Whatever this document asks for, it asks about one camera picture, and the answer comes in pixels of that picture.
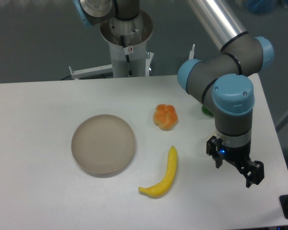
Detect grey metal table leg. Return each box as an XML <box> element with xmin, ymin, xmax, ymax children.
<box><xmin>275</xmin><ymin>98</ymin><xmax>288</xmax><ymax>132</ymax></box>

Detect orange peeled tangerine toy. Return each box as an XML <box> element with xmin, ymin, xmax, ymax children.
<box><xmin>153</xmin><ymin>104</ymin><xmax>178</xmax><ymax>131</ymax></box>

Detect blue plastic bag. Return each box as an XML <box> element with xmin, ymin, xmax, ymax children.
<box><xmin>242</xmin><ymin>0</ymin><xmax>278</xmax><ymax>15</ymax></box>

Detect yellow toy banana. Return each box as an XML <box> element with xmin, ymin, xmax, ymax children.
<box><xmin>138</xmin><ymin>146</ymin><xmax>178</xmax><ymax>198</ymax></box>

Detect beige round plate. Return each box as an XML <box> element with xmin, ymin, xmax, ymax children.
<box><xmin>71</xmin><ymin>115</ymin><xmax>136</xmax><ymax>177</ymax></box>

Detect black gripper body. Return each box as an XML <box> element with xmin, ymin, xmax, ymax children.
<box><xmin>214</xmin><ymin>131</ymin><xmax>252</xmax><ymax>171</ymax></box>

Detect black cable on pedestal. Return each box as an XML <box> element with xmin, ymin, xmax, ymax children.
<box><xmin>120</xmin><ymin>35</ymin><xmax>133</xmax><ymax>78</ymax></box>

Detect aluminium frame profile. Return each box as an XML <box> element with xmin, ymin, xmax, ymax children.
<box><xmin>69</xmin><ymin>64</ymin><xmax>112</xmax><ymax>80</ymax></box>

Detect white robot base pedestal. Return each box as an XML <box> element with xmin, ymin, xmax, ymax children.
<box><xmin>100</xmin><ymin>10</ymin><xmax>153</xmax><ymax>78</ymax></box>

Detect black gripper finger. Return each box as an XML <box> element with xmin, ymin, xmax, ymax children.
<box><xmin>240</xmin><ymin>160</ymin><xmax>264</xmax><ymax>187</ymax></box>
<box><xmin>206</xmin><ymin>136</ymin><xmax>225</xmax><ymax>168</ymax></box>

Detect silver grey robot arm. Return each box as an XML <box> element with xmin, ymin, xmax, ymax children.
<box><xmin>74</xmin><ymin>0</ymin><xmax>274</xmax><ymax>187</ymax></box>

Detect green toy object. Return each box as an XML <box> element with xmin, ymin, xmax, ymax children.
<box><xmin>201</xmin><ymin>105</ymin><xmax>214</xmax><ymax>117</ymax></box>

